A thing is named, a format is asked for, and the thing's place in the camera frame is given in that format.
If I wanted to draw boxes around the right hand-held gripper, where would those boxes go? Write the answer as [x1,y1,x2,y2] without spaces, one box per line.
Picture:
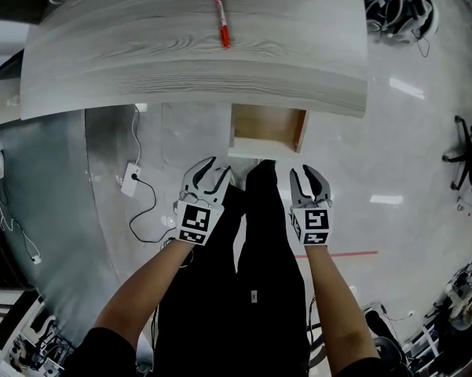
[289,163,336,247]

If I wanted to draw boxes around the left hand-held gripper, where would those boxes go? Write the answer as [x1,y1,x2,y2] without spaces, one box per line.
[174,156,233,247]

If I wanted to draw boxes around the wooden drawer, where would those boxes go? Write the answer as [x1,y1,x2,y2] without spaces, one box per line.
[227,103,311,160]

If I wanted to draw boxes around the person's left forearm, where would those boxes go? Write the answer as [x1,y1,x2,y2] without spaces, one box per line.
[92,236,196,353]

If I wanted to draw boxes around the person's right forearm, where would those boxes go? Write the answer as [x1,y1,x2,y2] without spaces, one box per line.
[303,243,380,369]

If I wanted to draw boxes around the grey wooden desk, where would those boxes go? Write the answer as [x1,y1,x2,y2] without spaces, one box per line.
[18,0,369,122]

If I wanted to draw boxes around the person's white left shoe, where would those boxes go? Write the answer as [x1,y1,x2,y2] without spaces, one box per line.
[229,165,247,190]

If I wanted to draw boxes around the white power strip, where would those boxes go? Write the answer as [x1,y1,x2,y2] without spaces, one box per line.
[120,162,143,197]

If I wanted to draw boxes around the person's black trousers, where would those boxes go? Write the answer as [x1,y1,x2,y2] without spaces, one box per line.
[156,159,312,377]

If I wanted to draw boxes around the red marker pen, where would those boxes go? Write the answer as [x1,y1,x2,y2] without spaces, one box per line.
[213,0,232,49]

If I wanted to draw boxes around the black office chair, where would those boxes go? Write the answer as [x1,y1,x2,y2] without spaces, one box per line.
[441,115,472,203]

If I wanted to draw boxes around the cluttered workbench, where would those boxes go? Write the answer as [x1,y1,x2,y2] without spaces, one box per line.
[404,249,472,377]

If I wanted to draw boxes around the person's black shirt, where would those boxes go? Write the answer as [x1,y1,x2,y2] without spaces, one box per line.
[62,326,139,377]

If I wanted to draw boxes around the pile of black-white headsets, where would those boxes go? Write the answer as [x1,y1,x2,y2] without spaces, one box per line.
[359,0,441,47]

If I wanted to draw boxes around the cluttered equipment rack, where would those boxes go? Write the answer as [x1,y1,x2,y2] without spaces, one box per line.
[0,288,76,377]

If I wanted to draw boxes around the black power cable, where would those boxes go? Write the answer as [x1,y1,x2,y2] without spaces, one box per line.
[129,174,178,245]

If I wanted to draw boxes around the white power strip cable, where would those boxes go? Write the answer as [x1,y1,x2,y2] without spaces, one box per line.
[130,104,143,165]

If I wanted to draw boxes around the white charger cable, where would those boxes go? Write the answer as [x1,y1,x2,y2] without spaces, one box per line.
[0,186,38,258]

